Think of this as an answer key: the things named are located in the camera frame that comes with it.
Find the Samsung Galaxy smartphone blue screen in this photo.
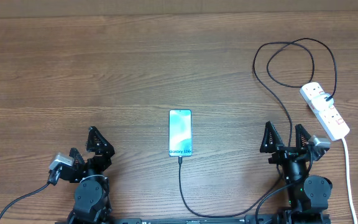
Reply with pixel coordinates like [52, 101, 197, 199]
[168, 110, 193, 157]

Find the white power strip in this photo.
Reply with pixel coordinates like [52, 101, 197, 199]
[300, 82, 350, 141]

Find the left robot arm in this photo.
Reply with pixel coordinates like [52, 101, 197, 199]
[60, 126, 115, 223]

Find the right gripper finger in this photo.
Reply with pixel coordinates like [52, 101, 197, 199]
[260, 121, 284, 153]
[295, 124, 311, 149]

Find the white charger plug adapter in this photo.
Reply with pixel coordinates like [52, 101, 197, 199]
[310, 93, 334, 113]

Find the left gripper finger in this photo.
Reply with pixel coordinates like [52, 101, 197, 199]
[69, 147, 86, 171]
[86, 126, 115, 158]

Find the white power strip cord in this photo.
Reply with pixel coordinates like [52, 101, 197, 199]
[341, 138, 358, 224]

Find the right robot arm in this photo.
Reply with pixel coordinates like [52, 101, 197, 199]
[254, 121, 333, 223]

